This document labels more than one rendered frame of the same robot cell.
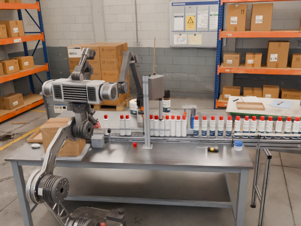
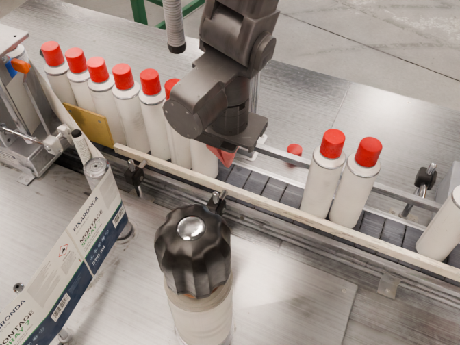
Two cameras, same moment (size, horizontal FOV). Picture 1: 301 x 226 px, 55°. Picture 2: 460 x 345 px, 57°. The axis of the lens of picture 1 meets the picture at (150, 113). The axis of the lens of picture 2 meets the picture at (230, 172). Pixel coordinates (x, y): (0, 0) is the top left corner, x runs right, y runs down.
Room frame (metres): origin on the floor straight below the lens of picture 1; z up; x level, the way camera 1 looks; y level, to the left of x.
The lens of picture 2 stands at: (3.04, 0.20, 1.54)
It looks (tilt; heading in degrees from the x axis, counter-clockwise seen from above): 51 degrees down; 198
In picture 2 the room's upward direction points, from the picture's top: straight up
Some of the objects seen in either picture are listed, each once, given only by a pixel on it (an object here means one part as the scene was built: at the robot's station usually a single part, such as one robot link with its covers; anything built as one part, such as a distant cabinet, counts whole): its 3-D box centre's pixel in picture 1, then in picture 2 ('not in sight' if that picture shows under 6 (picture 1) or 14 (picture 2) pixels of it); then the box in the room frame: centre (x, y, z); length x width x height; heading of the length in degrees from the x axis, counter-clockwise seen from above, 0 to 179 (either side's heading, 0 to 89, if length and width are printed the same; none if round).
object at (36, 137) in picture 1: (47, 135); not in sight; (2.67, 1.05, 0.85); 0.30 x 0.26 x 0.04; 83
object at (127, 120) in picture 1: (127, 124); (322, 177); (2.57, 0.22, 0.98); 0.05 x 0.05 x 0.20
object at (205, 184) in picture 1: (137, 167); not in sight; (2.76, 0.16, 0.40); 2.04 x 1.25 x 0.81; 83
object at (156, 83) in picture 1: (153, 86); not in sight; (2.46, -0.04, 1.38); 0.17 x 0.10 x 0.19; 138
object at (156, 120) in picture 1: (156, 125); (179, 127); (2.54, -0.05, 0.98); 0.05 x 0.05 x 0.20
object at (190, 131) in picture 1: (189, 119); (9, 99); (2.59, -0.37, 1.01); 0.14 x 0.13 x 0.26; 83
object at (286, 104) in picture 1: (281, 103); not in sight; (3.63, -1.75, 0.81); 0.32 x 0.24 x 0.01; 147
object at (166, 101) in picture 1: (166, 102); not in sight; (3.13, -0.19, 1.04); 0.09 x 0.09 x 0.29
